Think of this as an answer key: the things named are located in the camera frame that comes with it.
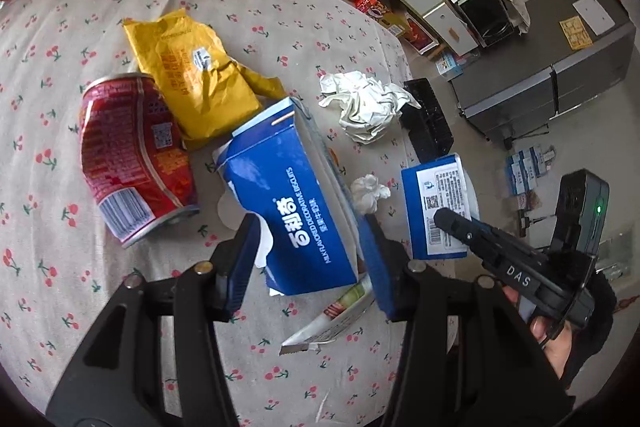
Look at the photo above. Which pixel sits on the white printed snack wrapper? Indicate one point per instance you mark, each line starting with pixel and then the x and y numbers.
pixel 335 317

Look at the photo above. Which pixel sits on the printed cardboard box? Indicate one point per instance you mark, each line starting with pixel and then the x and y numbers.
pixel 372 2

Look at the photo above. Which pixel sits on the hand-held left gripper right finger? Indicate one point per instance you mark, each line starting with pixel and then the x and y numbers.
pixel 377 269

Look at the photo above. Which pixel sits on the yellow snack bag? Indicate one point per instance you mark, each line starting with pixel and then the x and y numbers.
pixel 195 72

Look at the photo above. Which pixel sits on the yellow sticker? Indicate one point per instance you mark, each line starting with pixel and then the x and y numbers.
pixel 575 34

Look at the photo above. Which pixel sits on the person's right forearm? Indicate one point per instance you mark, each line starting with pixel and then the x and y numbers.
pixel 597 337

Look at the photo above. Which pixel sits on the person's right hand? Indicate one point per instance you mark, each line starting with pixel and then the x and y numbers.
pixel 557 352

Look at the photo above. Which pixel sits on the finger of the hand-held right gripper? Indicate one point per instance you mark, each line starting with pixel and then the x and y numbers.
pixel 492 247

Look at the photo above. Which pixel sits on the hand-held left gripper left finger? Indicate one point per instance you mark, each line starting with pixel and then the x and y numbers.
pixel 240 269

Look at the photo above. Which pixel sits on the crushed red drink can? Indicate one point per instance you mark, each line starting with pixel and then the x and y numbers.
pixel 130 147

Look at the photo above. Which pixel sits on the blue biscuit box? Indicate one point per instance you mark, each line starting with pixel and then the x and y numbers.
pixel 295 197

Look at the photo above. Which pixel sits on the black plastic box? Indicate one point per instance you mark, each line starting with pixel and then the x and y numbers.
pixel 425 122

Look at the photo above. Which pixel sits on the red picture box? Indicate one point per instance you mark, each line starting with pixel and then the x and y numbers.
pixel 417 37

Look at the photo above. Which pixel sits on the grey refrigerator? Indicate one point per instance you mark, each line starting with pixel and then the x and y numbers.
pixel 550 37

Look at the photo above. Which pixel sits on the small blue white box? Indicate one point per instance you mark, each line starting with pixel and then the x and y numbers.
pixel 447 64

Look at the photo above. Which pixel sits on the white paper sheet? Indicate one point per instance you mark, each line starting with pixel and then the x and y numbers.
pixel 592 13

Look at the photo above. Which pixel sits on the small white tissue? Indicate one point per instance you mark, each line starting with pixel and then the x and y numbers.
pixel 369 192

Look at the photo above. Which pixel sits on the stack of blue white cartons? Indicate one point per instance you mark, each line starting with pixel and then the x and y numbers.
pixel 527 169

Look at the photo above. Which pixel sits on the black microwave oven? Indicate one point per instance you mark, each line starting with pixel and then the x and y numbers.
pixel 482 14

